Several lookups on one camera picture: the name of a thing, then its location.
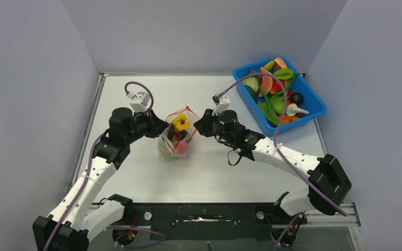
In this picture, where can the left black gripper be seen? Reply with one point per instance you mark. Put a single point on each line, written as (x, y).
(156, 125)

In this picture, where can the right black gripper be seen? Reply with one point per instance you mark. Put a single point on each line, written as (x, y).
(204, 125)

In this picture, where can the dark purple toy eggplant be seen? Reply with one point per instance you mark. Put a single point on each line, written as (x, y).
(171, 132)

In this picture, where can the green toy cabbage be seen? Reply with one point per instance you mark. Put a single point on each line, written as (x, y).
(166, 151)

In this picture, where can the clear zip top bag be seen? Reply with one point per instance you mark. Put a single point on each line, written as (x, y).
(186, 135)

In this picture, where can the yellow toy bell pepper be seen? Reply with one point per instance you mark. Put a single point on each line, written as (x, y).
(181, 123)

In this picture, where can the toy peach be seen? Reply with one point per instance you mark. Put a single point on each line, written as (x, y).
(181, 149)

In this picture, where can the green toy lettuce ball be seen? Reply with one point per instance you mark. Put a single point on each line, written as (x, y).
(279, 107)

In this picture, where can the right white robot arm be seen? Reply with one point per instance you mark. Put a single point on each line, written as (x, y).
(327, 182)

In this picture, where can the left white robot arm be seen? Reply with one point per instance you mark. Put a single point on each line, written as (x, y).
(69, 226)

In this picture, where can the toy watermelon slice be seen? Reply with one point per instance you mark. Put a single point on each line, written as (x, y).
(266, 85)

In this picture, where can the red toy strawberry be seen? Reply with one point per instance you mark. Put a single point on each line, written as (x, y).
(275, 88)

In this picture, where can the white toy mushroom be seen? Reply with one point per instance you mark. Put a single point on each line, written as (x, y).
(292, 109)

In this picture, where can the green toy leaf vegetable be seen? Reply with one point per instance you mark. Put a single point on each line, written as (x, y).
(284, 74)

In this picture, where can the black toy plum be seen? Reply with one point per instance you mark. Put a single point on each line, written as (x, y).
(296, 98)

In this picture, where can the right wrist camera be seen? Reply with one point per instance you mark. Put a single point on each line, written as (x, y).
(222, 103)

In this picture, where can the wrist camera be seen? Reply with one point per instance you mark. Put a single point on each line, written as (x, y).
(139, 101)
(222, 103)

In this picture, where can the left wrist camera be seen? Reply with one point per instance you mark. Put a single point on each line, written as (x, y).
(139, 101)

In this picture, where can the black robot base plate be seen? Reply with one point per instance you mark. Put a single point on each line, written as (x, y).
(207, 221)

